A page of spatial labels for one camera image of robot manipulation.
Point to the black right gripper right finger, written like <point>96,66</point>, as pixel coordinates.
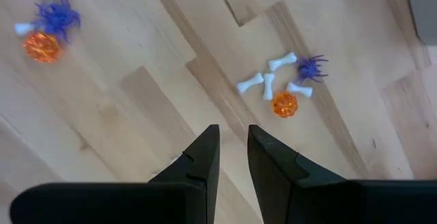
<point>300,196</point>

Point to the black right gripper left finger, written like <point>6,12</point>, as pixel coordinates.
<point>170,200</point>

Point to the purple plastic spider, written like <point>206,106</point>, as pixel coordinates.
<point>309,68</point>
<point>56,17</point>

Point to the orange translucent pumpkin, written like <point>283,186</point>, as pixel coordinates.
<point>42,48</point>
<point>284,104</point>

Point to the white plastic bone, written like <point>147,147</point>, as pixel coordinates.
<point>299,89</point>
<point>250,83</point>
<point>282,61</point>
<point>268,86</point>
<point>24,28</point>

